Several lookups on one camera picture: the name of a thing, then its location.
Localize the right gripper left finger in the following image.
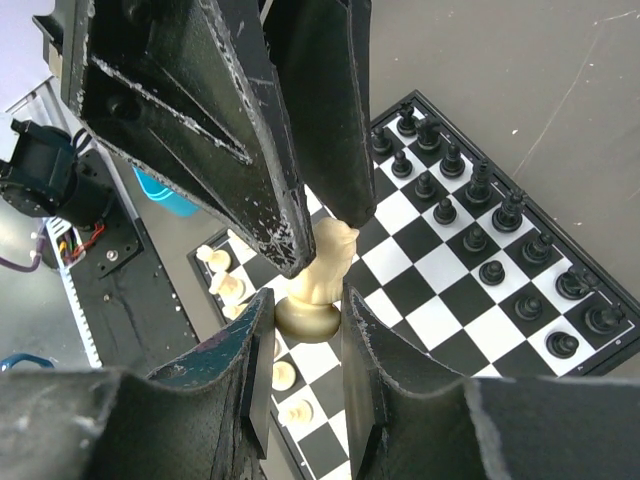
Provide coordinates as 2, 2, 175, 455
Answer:
1, 288, 275, 479

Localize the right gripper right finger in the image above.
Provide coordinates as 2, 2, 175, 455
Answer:
341, 286, 639, 479

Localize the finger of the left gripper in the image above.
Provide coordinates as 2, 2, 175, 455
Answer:
263, 1, 376, 228
59, 1, 314, 277

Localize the white queen piece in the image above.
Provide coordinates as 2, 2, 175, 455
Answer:
272, 361, 297, 392

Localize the white bishop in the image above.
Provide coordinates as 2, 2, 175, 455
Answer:
222, 303, 248, 321
278, 399, 314, 427

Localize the white knight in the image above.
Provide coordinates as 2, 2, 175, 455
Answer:
275, 217, 359, 343
208, 271, 245, 304

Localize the black white chess board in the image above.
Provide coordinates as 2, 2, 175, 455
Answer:
187, 89, 632, 480

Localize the blue plastic tray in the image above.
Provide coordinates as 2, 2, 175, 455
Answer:
133, 168, 199, 217

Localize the white rook left corner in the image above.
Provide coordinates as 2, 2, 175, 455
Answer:
196, 245, 232, 273

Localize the black pawn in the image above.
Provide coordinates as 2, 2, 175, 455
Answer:
463, 225, 488, 253
478, 260, 506, 286
514, 296, 543, 322

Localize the grey cable duct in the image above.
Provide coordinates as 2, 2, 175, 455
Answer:
45, 217, 103, 368

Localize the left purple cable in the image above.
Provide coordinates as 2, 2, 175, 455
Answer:
0, 234, 49, 274

